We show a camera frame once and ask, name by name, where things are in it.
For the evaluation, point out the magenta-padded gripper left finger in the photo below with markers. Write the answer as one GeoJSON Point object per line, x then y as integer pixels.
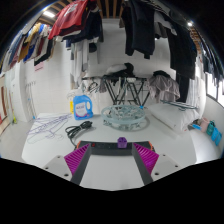
{"type": "Point", "coordinates": [75, 160]}

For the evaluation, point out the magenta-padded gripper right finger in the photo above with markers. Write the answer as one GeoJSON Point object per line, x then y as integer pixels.
{"type": "Point", "coordinates": [148, 159]}

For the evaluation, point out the purple charger block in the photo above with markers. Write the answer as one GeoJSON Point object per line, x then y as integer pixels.
{"type": "Point", "coordinates": [122, 142]}

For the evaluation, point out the black power strip orange ends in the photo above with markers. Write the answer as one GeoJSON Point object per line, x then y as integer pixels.
{"type": "Point", "coordinates": [105, 148]}

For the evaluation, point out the white pillow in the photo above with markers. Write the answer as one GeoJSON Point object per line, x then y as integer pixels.
{"type": "Point", "coordinates": [171, 118]}

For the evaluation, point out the pale green round clip hanger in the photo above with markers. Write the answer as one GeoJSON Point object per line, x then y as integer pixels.
{"type": "Point", "coordinates": [123, 116]}

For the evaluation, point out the blue detergent bottle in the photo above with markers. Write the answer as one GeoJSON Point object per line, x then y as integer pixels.
{"type": "Point", "coordinates": [82, 108]}

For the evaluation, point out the yellow container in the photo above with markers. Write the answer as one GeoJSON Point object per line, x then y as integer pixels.
{"type": "Point", "coordinates": [71, 107]}

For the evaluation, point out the blue brush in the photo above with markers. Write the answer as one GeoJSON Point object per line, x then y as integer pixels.
{"type": "Point", "coordinates": [196, 127]}

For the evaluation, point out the pink bucket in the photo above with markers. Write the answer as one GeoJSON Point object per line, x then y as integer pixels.
{"type": "Point", "coordinates": [204, 125]}

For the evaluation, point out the teal bucket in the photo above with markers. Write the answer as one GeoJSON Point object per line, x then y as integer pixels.
{"type": "Point", "coordinates": [210, 128]}

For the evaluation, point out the grey garment on rack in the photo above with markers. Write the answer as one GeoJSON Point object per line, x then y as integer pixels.
{"type": "Point", "coordinates": [164, 87]}

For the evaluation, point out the black folding drying rack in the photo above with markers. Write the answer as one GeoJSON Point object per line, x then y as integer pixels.
{"type": "Point", "coordinates": [118, 90]}

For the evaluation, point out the white and black laundry pile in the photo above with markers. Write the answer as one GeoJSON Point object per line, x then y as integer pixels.
{"type": "Point", "coordinates": [120, 70]}

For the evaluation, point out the window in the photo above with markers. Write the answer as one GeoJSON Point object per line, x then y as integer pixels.
{"type": "Point", "coordinates": [215, 90]}

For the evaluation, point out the white hanging clothes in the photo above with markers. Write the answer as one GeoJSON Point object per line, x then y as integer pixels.
{"type": "Point", "coordinates": [80, 60]}

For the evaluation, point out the clothes hanging by window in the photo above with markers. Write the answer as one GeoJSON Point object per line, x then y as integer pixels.
{"type": "Point", "coordinates": [208, 60]}

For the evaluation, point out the row of colourful hanging clothes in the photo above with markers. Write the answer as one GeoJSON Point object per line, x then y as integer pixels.
{"type": "Point", "coordinates": [28, 46]}

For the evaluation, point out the dark hanging clothes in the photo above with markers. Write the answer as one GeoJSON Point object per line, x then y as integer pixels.
{"type": "Point", "coordinates": [143, 26]}

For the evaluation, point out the ceiling light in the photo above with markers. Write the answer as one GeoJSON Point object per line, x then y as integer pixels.
{"type": "Point", "coordinates": [48, 14]}
{"type": "Point", "coordinates": [189, 24]}

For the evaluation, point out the red hanging shirt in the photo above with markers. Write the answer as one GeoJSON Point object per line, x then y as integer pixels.
{"type": "Point", "coordinates": [68, 18]}

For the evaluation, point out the pink wall sign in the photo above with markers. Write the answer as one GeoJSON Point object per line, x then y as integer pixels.
{"type": "Point", "coordinates": [39, 66]}

